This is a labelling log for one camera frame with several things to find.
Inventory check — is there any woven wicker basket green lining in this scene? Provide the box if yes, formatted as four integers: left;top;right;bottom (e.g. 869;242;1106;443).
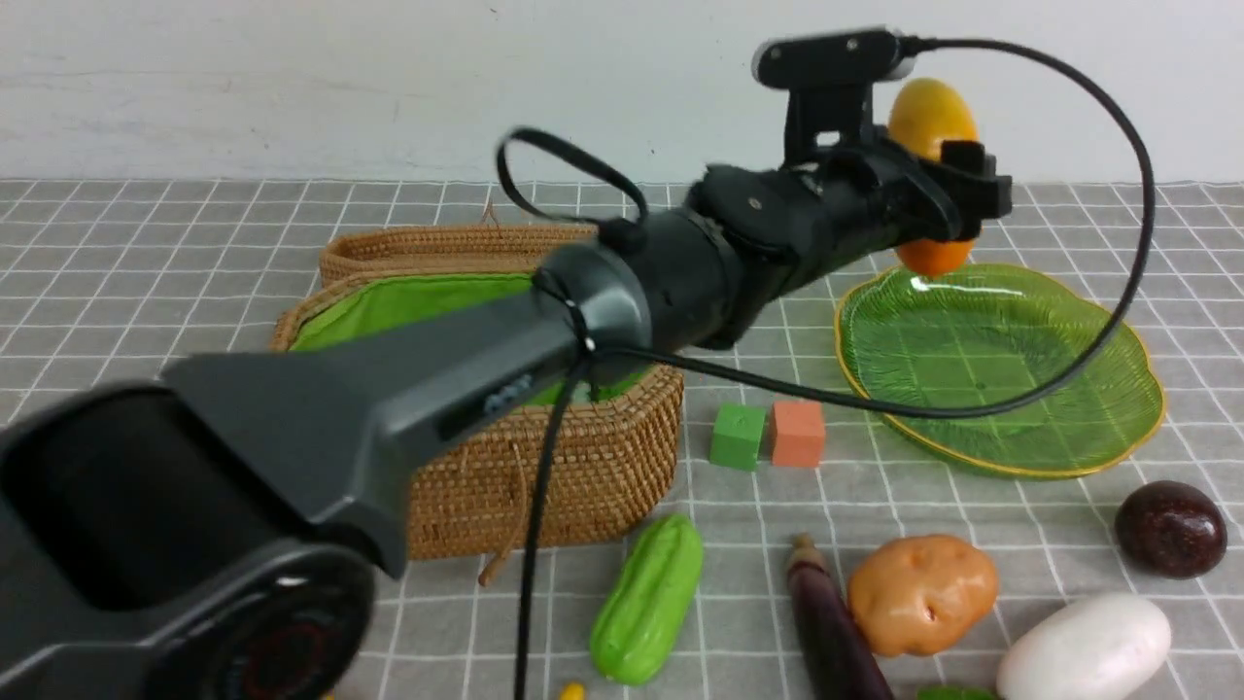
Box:
270;269;685;587

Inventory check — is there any green glass leaf plate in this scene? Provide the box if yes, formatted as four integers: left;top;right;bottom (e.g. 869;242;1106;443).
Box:
835;264;1164;479

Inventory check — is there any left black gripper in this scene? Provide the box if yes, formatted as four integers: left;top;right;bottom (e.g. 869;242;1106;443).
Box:
778;139;1014;293

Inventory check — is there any orange cube block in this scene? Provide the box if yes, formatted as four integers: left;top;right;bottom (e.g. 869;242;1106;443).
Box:
773;402;826;469

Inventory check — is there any small yellow item bottom edge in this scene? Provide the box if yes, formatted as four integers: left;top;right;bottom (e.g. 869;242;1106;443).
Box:
557;683;587;700

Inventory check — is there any dark purple passion fruit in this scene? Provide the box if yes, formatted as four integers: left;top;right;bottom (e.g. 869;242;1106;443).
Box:
1113;481;1229;579

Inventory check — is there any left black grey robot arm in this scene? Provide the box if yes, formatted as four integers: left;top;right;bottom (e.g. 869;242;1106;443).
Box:
2;129;1013;699

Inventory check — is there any purple eggplant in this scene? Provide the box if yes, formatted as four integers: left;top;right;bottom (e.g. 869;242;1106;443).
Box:
785;533;894;699

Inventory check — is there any white radish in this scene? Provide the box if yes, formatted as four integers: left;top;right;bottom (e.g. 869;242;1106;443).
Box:
995;592;1172;699

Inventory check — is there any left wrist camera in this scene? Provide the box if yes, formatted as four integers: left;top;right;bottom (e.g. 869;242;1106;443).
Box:
751;26;916;167

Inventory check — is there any green cucumber gourd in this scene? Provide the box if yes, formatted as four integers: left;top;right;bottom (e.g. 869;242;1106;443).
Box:
588;512;704;686

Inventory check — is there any green vegetable at bottom edge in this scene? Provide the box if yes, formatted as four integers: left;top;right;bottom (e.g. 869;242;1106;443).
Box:
916;685;998;700

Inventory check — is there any woven wicker basket lid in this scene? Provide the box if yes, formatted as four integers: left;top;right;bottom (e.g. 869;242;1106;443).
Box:
318;203;596;288

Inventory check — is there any orange yellow mango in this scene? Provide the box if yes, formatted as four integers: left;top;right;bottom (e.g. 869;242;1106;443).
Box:
888;77;982;279

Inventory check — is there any green cube block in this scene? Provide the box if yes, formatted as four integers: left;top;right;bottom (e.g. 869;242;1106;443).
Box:
709;402;766;472

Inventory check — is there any brown potato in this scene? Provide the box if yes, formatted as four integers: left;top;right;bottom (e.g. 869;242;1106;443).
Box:
846;535;999;656

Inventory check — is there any black camera cable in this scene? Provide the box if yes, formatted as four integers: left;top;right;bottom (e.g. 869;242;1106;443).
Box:
496;37;1156;700

